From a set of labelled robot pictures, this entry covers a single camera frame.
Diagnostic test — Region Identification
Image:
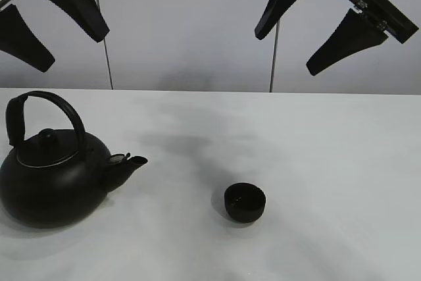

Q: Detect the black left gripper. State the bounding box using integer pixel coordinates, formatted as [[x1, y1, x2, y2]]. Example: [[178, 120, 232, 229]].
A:
[[1, 0, 109, 72]]

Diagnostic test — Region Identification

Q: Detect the black teapot with handle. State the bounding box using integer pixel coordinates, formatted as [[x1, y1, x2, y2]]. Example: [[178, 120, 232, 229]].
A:
[[1, 91, 148, 228]]

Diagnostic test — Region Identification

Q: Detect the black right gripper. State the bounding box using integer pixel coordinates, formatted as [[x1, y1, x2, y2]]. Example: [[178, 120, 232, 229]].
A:
[[255, 0, 419, 76]]

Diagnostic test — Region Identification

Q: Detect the small black teacup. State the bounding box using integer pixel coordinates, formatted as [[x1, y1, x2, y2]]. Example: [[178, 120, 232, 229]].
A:
[[224, 182, 266, 224]]

